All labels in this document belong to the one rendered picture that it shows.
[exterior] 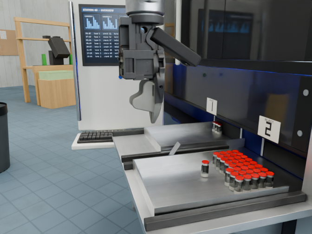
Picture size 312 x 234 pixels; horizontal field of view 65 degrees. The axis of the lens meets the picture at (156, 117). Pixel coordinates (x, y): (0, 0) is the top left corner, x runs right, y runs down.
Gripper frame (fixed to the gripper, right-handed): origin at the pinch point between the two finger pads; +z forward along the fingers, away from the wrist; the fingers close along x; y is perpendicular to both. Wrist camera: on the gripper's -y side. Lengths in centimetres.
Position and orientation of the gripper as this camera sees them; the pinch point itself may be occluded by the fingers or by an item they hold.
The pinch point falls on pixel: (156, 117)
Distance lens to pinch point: 53.0
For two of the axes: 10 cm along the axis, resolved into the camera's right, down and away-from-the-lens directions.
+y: -9.6, 0.7, -2.6
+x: 2.7, 2.3, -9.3
